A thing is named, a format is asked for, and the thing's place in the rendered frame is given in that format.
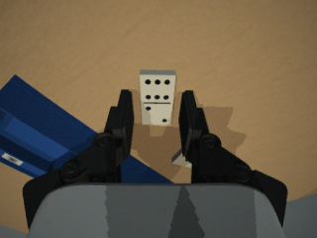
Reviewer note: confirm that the blue rack of three bins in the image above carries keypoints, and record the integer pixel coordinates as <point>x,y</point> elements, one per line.
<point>63,138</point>

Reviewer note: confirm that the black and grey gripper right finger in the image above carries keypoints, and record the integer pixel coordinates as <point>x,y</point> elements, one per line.
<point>212,163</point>

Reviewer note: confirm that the white domino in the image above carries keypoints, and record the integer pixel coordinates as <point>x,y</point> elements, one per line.
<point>178,159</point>
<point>157,90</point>

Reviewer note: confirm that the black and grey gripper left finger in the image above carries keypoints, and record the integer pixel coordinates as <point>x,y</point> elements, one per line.
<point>100,162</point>

